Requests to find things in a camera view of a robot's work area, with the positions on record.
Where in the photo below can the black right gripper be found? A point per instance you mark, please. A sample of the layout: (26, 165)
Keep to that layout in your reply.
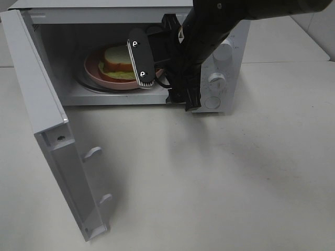
(168, 54)

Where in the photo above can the white microwave knob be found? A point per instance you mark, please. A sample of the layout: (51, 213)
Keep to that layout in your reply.
(216, 81)
(224, 51)

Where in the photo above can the round white door button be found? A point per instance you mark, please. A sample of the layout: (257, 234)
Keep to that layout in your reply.
(212, 103)

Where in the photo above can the sandwich with white bread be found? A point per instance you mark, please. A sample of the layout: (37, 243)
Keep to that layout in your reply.
(115, 65)

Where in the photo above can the pink round plate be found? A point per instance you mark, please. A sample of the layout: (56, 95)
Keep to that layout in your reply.
(91, 68)

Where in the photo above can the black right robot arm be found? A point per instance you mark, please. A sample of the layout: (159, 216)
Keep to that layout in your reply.
(209, 23)

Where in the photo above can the glass microwave turntable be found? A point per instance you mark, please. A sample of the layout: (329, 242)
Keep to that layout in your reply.
(89, 84)

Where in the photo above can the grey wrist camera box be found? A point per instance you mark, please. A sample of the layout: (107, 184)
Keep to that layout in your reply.
(141, 58)

